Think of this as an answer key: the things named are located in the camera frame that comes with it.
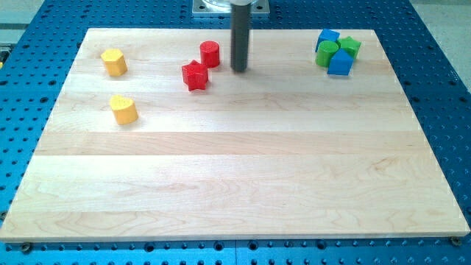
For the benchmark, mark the red star block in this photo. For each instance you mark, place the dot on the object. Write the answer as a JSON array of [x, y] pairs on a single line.
[[195, 75]]

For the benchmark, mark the wooden board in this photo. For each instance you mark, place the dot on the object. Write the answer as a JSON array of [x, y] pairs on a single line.
[[283, 150]]

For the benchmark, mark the red cylinder block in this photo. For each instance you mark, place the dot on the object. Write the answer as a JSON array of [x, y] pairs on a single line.
[[210, 53]]

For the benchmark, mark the yellow heart block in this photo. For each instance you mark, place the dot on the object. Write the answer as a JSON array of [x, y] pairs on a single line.
[[124, 109]]

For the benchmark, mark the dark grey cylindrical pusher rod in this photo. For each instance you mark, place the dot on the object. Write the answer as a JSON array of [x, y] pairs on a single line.
[[239, 25]]

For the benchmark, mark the green cylinder block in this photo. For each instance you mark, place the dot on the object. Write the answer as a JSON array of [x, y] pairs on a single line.
[[325, 51]]

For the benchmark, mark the blue triangular prism block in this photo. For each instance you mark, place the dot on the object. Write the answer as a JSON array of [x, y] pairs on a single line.
[[340, 63]]

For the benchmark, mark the blue cube block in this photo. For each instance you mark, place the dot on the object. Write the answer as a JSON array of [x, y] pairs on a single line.
[[327, 34]]

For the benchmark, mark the yellow hexagon block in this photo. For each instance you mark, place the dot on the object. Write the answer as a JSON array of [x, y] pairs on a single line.
[[114, 62]]

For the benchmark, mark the green star block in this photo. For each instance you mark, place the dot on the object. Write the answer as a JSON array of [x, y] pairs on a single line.
[[350, 45]]

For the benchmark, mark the blue perforated table plate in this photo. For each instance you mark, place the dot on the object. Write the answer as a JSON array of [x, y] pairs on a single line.
[[426, 41]]

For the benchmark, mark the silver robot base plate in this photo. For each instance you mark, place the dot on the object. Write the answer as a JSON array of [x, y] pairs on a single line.
[[223, 7]]

